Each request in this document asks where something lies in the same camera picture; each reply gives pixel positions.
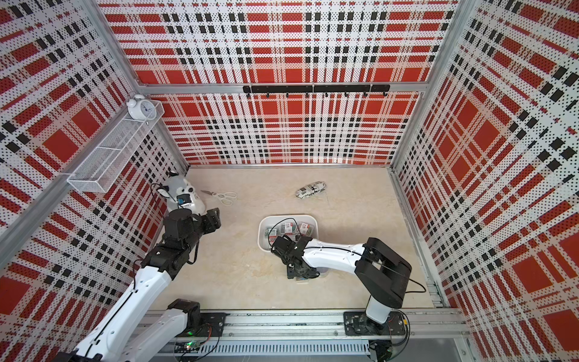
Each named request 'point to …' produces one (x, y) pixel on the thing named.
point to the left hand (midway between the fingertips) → (214, 212)
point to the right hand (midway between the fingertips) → (303, 271)
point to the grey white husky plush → (179, 194)
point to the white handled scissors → (225, 198)
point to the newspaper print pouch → (310, 189)
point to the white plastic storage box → (271, 226)
